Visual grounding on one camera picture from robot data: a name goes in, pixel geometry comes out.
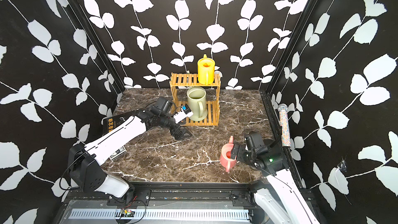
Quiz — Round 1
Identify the green watering can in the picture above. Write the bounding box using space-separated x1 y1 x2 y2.
187 87 208 121

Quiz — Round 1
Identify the wooden slatted shelf rack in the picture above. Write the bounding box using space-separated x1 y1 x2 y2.
170 73 221 126

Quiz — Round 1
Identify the yellow watering can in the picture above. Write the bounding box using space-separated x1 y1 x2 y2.
198 54 215 85

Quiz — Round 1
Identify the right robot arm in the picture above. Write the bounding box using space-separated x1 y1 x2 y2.
221 131 320 224

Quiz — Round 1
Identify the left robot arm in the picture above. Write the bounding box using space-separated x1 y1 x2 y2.
66 97 193 203

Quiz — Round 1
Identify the pink watering can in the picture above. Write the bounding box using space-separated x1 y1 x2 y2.
220 136 237 173

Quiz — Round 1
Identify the playing card box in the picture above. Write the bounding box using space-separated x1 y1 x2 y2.
109 146 126 161

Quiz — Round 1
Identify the sprinkle filled clear tube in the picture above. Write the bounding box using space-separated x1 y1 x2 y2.
278 104 291 147

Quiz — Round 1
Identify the white perforated strip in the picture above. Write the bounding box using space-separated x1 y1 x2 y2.
66 208 250 222

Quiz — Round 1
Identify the small circuit board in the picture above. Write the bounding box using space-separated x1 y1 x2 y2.
117 209 135 219

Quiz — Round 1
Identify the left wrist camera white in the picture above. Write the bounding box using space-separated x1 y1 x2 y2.
173 105 193 123

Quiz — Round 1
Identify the black front rail frame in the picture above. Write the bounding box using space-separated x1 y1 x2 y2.
58 181 321 224

